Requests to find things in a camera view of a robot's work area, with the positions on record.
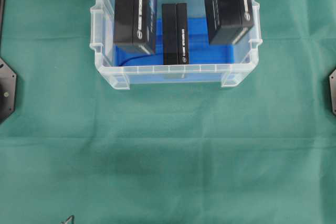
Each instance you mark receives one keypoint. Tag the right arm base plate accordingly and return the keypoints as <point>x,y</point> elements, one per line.
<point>332,83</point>

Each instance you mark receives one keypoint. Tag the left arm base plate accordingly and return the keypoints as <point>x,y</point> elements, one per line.
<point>8,91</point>

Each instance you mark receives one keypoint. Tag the blue liner in case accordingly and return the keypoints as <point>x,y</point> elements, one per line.
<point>200,51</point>

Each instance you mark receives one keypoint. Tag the small dark metal tool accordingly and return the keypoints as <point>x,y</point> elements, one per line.
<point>69,220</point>

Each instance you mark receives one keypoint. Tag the green table cloth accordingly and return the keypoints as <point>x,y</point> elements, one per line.
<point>261,152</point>

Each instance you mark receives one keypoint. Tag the clear plastic storage case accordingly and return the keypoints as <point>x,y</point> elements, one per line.
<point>121,78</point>

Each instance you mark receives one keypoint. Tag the black frame post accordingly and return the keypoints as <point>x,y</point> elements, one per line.
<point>2,11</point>

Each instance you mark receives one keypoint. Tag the black camera box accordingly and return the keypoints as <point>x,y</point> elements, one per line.
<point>175,34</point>
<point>228,20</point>
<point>135,26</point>

